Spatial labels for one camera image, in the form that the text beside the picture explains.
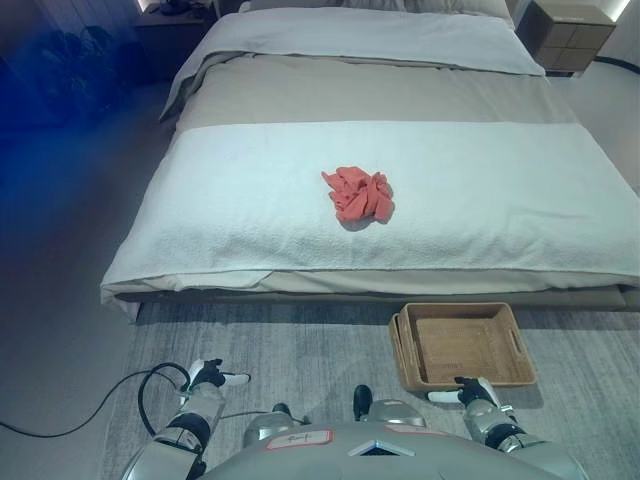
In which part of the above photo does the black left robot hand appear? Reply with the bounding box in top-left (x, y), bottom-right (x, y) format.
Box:
top-left (187, 358), bottom-right (251, 396)

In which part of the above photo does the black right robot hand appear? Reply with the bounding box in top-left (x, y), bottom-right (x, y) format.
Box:
top-left (427, 377), bottom-right (501, 409)

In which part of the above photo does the red cloth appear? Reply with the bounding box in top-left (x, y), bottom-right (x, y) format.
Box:
top-left (321, 166), bottom-right (396, 225)

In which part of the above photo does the brown wicker basket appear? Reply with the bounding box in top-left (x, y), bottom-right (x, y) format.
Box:
top-left (388, 301), bottom-right (537, 394)

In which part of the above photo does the beige bed base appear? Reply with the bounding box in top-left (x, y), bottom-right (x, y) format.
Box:
top-left (114, 283), bottom-right (640, 312)

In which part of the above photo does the white textured bed runner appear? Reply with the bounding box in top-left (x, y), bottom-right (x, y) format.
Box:
top-left (99, 122), bottom-right (640, 306)

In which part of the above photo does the silver left robot leg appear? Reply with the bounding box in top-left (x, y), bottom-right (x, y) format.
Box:
top-left (244, 403), bottom-right (311, 445)

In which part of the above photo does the silver robot leg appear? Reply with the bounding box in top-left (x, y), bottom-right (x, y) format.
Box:
top-left (244, 403), bottom-right (311, 445)
top-left (352, 384), bottom-right (429, 432)

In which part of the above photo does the silver right robot leg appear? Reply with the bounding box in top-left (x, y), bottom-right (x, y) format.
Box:
top-left (352, 384), bottom-right (429, 432)

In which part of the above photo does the grey rug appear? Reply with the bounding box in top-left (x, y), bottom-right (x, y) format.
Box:
top-left (119, 302), bottom-right (640, 480)

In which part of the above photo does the grey robot torso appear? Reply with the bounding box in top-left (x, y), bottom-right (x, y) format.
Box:
top-left (199, 422), bottom-right (591, 480)

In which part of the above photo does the dark bag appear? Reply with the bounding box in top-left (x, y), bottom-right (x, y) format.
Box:
top-left (0, 14), bottom-right (151, 121)

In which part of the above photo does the dark wooden nightstand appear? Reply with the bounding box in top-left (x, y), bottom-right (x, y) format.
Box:
top-left (132, 0), bottom-right (221, 51)

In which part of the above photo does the white folded-back sheet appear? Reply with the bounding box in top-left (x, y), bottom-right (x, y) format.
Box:
top-left (159, 10), bottom-right (547, 121)

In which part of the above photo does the light wooden nightstand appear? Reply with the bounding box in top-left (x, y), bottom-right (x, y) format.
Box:
top-left (514, 0), bottom-right (619, 79)

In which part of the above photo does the thin grey cable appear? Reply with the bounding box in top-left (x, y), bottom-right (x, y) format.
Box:
top-left (219, 407), bottom-right (279, 421)

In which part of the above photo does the black floor cable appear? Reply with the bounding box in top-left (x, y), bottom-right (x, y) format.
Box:
top-left (0, 367), bottom-right (147, 439)

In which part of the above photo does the black cable by nightstand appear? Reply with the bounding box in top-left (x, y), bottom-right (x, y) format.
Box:
top-left (592, 55), bottom-right (640, 72)

